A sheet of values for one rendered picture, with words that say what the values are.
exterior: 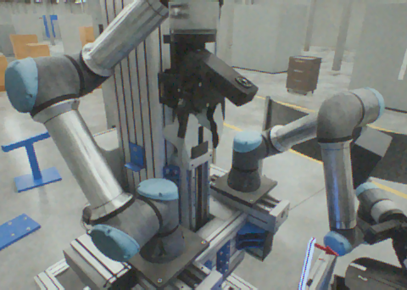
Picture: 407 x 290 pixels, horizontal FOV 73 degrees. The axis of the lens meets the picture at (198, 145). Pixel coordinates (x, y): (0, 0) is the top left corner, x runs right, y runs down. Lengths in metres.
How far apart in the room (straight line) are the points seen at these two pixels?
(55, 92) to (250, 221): 0.91
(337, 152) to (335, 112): 0.11
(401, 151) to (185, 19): 2.28
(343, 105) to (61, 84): 0.73
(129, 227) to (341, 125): 0.62
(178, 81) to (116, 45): 0.29
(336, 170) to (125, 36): 0.66
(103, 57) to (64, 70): 0.10
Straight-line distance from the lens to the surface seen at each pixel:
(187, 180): 1.01
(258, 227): 1.24
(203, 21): 0.43
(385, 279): 0.79
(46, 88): 0.72
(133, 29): 0.66
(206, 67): 0.42
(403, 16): 6.95
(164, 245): 0.87
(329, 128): 0.85
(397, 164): 2.60
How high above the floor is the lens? 1.70
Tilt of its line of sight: 24 degrees down
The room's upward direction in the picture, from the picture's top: straight up
